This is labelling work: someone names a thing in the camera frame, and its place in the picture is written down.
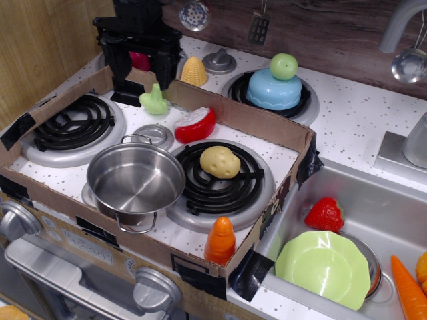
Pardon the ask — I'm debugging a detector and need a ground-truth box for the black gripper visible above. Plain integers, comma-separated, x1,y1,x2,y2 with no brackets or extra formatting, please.
93,1,182,91

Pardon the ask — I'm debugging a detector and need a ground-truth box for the green toy broccoli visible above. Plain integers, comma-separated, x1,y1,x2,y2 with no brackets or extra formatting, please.
139,83,168,115

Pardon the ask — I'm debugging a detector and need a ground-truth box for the stainless steel pot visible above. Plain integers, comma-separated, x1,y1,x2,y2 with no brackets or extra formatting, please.
81,140,186,234

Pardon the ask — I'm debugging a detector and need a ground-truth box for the dark red toy eggplant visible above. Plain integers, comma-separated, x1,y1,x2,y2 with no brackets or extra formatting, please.
129,51,151,71

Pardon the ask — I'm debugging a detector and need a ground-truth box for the yellow toy corn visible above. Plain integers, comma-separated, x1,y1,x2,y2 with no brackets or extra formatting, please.
181,57,207,87

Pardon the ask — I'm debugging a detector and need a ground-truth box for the hanging metal skimmer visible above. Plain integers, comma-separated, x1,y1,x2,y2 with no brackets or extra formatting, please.
179,0,211,32

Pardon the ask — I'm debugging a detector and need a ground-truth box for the silver centre stove knob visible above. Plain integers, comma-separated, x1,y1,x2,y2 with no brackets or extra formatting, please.
131,124,175,151

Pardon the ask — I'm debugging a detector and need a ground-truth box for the silver stove knob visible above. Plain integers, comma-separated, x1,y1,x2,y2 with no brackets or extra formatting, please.
131,124,175,151
202,49,237,75

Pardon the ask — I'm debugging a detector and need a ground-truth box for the silver back stove knob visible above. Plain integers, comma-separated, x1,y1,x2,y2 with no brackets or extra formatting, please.
202,49,237,75

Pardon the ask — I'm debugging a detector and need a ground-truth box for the red white toy cheese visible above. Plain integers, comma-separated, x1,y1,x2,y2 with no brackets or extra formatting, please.
174,107,216,144

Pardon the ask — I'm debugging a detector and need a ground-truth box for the front left black burner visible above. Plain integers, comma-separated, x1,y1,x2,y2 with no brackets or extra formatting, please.
21,93,126,168

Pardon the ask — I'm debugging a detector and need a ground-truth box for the brown cardboard fence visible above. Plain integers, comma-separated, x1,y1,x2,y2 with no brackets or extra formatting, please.
1,68,319,299

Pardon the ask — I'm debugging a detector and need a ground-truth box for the hanging metal spatula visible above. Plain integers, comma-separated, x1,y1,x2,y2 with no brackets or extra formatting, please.
247,0,270,46

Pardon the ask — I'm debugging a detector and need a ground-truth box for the light blue toy bowl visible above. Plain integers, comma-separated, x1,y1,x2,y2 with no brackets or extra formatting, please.
246,68,302,111

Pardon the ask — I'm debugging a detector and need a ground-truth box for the yellow toy potato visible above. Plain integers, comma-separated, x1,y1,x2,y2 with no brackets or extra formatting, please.
199,145,241,179

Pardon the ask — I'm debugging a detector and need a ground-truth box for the green toy apple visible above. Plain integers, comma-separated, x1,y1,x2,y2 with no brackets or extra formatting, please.
270,53,298,80

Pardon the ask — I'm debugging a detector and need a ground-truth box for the back right black burner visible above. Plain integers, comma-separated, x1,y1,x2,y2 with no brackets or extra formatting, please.
220,70,320,126

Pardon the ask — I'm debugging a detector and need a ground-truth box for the front right black burner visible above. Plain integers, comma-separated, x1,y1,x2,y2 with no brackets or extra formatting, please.
166,139,276,233

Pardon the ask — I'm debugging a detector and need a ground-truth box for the orange toy carrot bottle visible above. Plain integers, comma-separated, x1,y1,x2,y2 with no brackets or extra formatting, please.
204,216,236,266

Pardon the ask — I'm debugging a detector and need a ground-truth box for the silver left oven knob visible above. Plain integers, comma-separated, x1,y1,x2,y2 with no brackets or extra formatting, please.
1,201,43,241

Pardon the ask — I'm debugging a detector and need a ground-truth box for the silver oven knob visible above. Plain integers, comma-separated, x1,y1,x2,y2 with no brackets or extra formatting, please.
133,267,182,313
1,201,43,241

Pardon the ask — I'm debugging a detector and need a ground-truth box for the silver right oven knob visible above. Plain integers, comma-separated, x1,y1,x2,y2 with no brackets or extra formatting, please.
133,267,182,313

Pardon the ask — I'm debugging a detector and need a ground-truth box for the red toy strawberry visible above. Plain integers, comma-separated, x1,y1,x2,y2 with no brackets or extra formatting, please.
304,197,345,232

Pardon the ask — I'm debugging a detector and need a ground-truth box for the hanging metal ladle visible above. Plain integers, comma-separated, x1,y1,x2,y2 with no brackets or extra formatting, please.
391,11,426,84

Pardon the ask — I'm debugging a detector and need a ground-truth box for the light green toy plate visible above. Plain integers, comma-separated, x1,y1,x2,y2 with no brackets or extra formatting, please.
274,231,371,311

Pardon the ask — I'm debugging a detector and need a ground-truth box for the grey toy faucet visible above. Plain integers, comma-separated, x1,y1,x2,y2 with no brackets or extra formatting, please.
374,1,426,184

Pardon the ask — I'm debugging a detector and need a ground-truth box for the orange toy at corner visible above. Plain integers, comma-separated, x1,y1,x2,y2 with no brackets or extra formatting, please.
0,305,29,320

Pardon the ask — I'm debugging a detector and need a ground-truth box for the silver sink basin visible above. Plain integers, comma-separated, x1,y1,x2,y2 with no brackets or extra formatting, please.
256,159,426,319

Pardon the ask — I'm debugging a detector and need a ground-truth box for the metal bowl under plate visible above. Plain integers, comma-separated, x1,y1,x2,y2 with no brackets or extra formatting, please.
340,232,382,300

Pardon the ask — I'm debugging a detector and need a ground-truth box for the orange toy pepper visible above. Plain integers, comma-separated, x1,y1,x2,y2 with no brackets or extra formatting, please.
416,252,427,295

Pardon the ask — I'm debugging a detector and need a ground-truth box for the orange toy carrot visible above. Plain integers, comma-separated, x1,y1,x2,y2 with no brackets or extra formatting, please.
390,255,426,319

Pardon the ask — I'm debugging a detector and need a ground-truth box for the silver oven door handle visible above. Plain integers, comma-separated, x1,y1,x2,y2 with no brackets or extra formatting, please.
5,239,169,319

